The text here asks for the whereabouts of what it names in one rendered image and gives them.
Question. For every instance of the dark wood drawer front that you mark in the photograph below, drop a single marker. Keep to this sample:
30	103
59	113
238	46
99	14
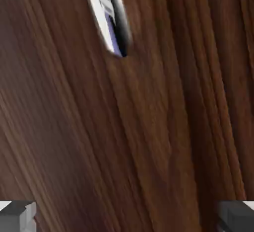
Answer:
139	136

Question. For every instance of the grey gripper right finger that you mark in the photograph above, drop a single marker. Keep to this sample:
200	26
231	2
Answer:
238	216

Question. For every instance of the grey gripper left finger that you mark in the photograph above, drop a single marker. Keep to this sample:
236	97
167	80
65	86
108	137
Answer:
13	216

